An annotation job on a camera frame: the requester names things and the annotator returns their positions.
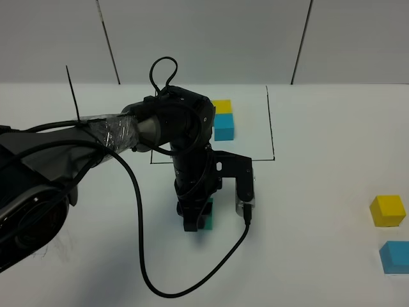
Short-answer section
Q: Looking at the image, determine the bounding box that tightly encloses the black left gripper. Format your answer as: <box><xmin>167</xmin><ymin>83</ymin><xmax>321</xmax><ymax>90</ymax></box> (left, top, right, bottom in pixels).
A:
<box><xmin>169</xmin><ymin>140</ymin><xmax>224</xmax><ymax>232</ymax></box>

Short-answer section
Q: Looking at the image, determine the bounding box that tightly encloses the green block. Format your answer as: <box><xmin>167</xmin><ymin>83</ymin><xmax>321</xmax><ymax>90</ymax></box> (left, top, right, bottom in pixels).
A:
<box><xmin>197</xmin><ymin>197</ymin><xmax>215</xmax><ymax>231</ymax></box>

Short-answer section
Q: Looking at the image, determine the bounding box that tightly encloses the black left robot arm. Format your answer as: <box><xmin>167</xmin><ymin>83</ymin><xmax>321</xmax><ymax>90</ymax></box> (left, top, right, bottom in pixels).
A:
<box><xmin>1</xmin><ymin>86</ymin><xmax>217</xmax><ymax>271</ymax></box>

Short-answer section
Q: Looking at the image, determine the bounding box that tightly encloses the blue template block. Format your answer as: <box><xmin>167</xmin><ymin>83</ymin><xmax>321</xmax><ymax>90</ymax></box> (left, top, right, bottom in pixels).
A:
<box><xmin>213</xmin><ymin>113</ymin><xmax>235</xmax><ymax>141</ymax></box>

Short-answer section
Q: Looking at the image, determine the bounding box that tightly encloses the yellow template block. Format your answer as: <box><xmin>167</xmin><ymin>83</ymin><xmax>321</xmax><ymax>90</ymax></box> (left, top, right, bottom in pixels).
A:
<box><xmin>212</xmin><ymin>100</ymin><xmax>233</xmax><ymax>114</ymax></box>

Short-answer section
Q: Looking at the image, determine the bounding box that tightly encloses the loose yellow block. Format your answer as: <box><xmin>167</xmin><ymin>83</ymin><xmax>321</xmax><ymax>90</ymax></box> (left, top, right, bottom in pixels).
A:
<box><xmin>369</xmin><ymin>195</ymin><xmax>406</xmax><ymax>227</ymax></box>

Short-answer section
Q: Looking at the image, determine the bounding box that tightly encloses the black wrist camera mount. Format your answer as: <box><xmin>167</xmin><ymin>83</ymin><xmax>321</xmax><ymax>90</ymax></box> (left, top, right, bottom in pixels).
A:
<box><xmin>210</xmin><ymin>149</ymin><xmax>258</xmax><ymax>226</ymax></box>

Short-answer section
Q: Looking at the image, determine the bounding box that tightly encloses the black camera cable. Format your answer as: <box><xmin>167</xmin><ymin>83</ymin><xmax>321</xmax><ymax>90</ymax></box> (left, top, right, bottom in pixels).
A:
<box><xmin>108</xmin><ymin>56</ymin><xmax>253</xmax><ymax>296</ymax></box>

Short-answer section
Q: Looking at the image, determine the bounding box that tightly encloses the black cable tie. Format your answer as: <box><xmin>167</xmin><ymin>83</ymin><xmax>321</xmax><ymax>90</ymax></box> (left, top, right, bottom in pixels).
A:
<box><xmin>65</xmin><ymin>65</ymin><xmax>81</xmax><ymax>122</ymax></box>

